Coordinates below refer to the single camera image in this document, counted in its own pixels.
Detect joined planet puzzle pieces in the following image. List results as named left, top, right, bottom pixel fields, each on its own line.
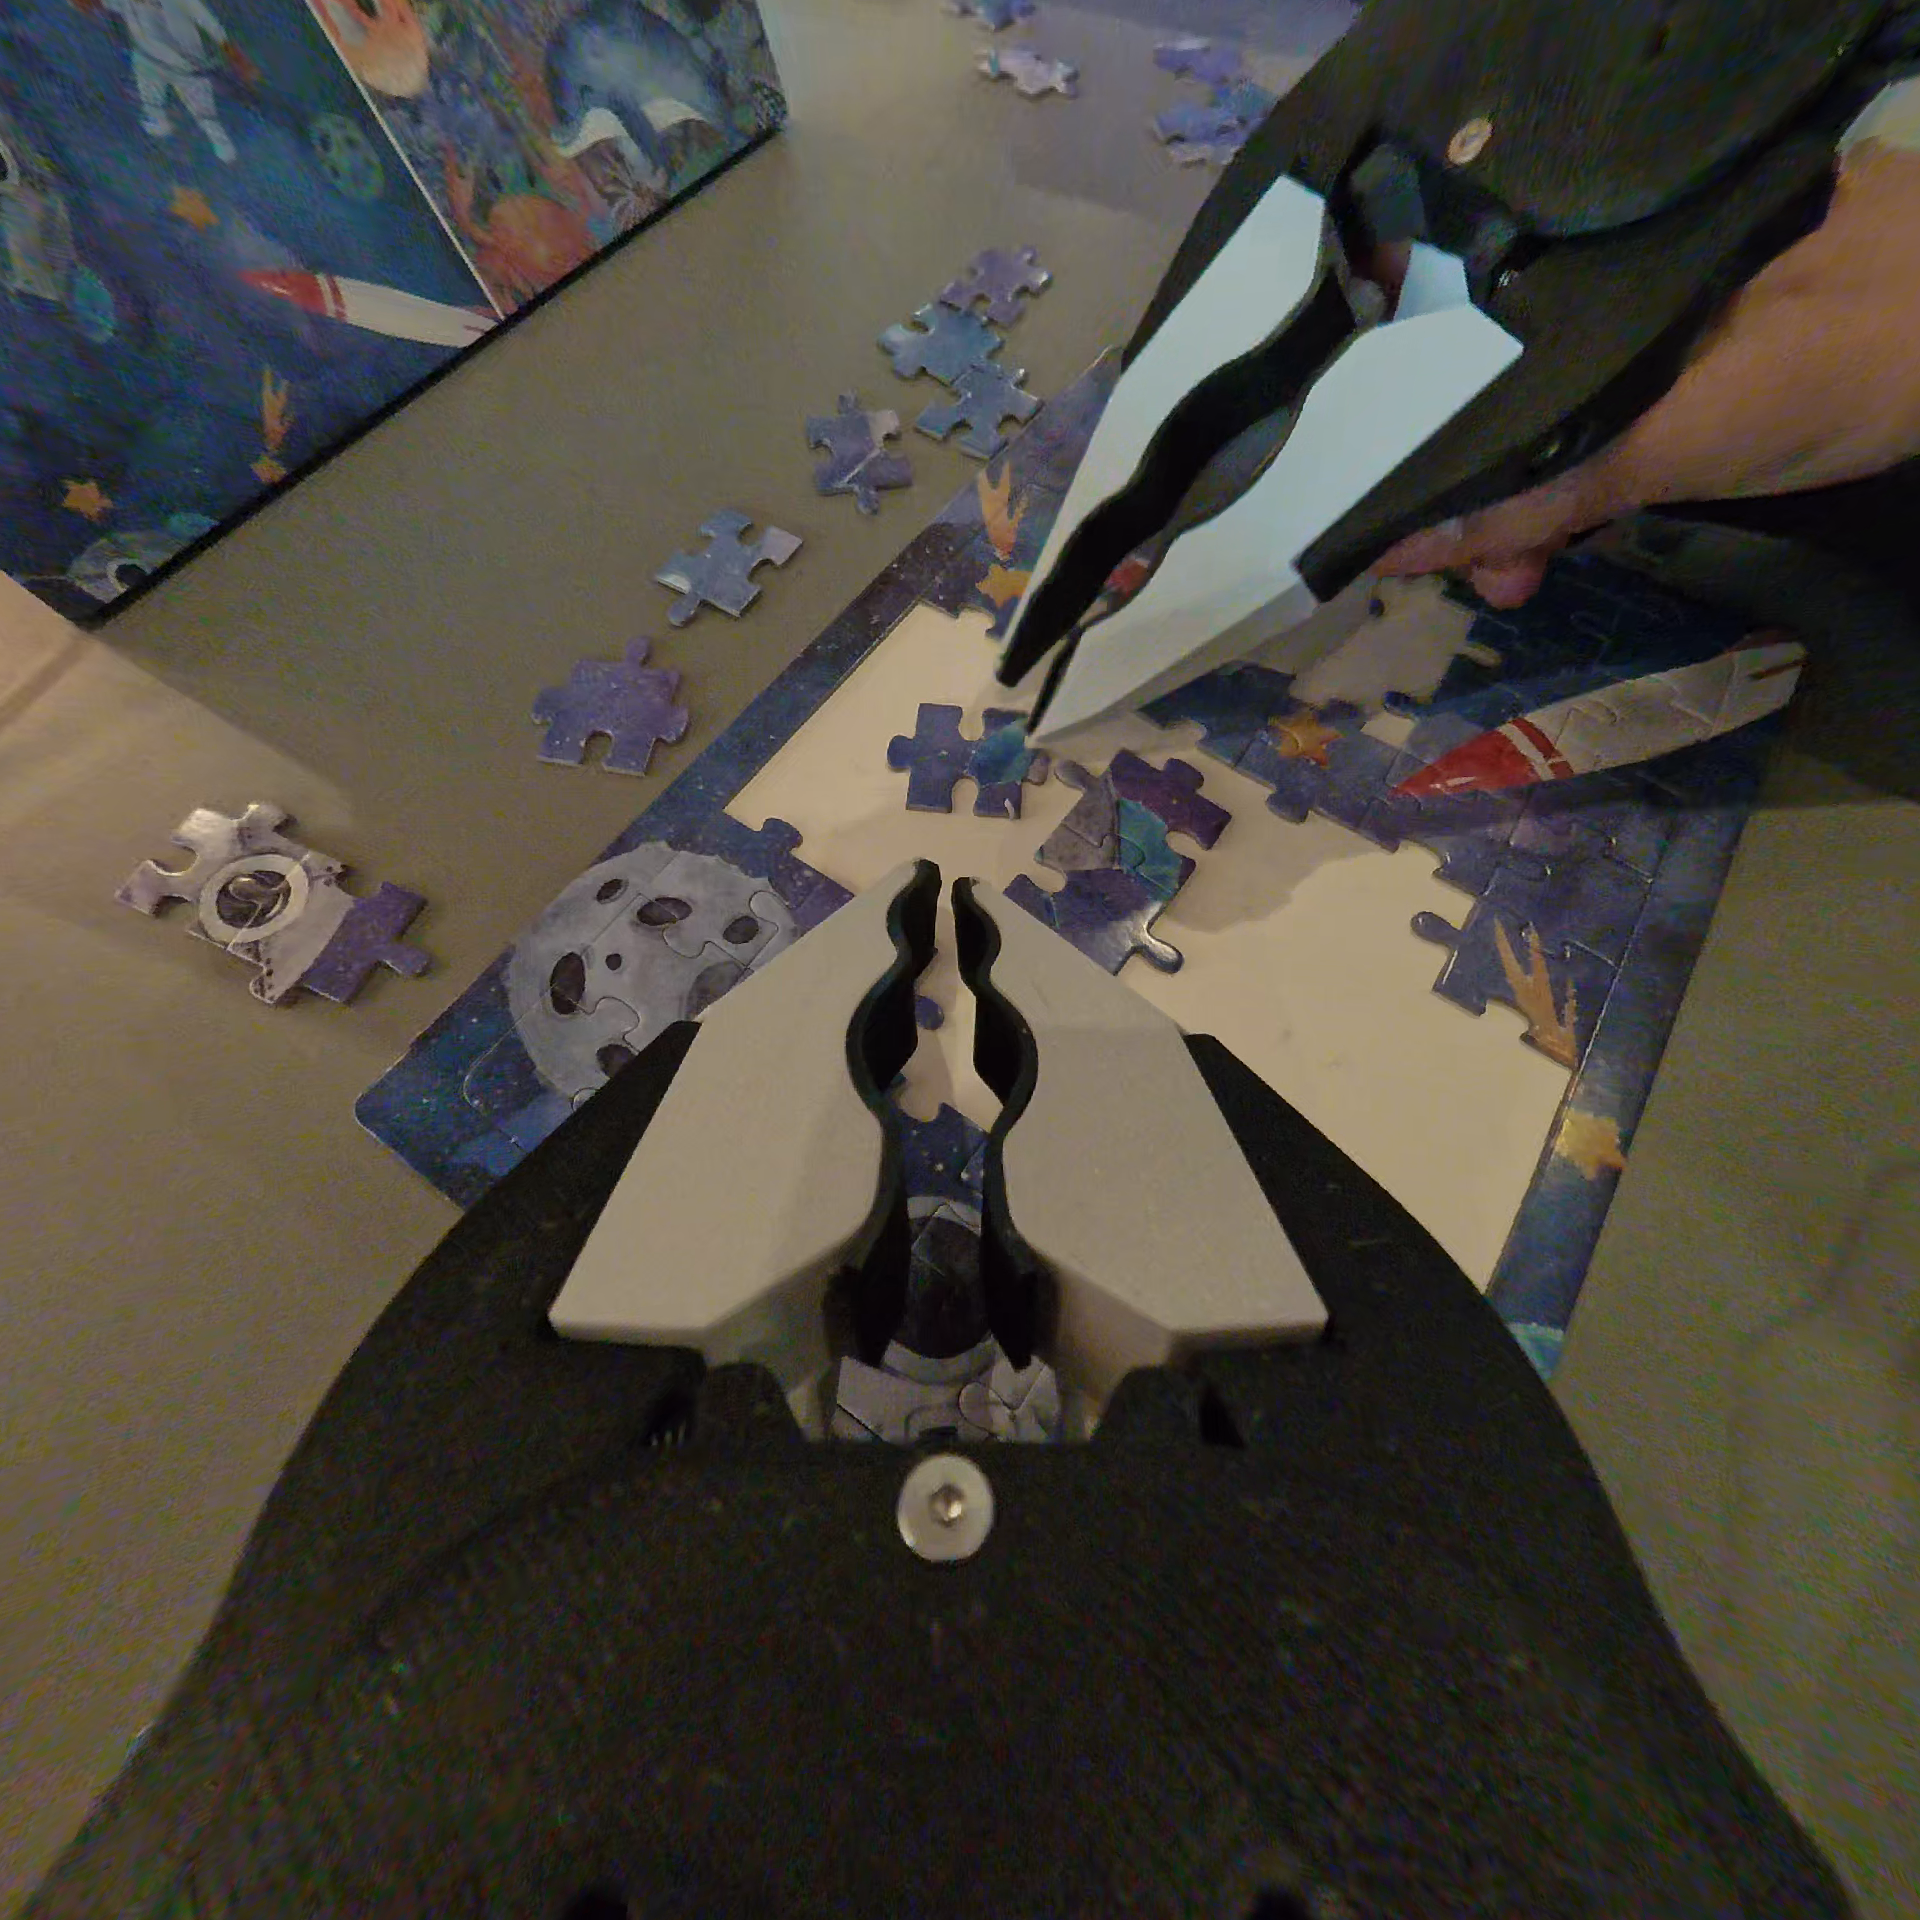
left=1000, top=747, right=1236, bottom=978

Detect blue teal puzzle piece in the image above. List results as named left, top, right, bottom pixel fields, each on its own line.
left=886, top=703, right=1052, bottom=825

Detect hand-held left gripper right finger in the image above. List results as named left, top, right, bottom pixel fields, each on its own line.
left=950, top=878, right=1331, bottom=1394

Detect row of puzzle pieces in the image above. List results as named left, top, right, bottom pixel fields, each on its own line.
left=119, top=247, right=1052, bottom=1006

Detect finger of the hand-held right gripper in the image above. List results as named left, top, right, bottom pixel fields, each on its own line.
left=1026, top=236, right=1530, bottom=744
left=994, top=173, right=1347, bottom=693

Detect person's right hand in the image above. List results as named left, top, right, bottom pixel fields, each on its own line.
left=1371, top=140, right=1920, bottom=608

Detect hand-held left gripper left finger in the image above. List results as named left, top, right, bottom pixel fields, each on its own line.
left=546, top=860, right=947, bottom=1381

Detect illustrated animal puzzle box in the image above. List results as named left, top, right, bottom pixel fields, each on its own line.
left=0, top=0, right=791, bottom=626

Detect space jigsaw puzzle board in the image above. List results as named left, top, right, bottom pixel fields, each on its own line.
left=353, top=352, right=1808, bottom=1383

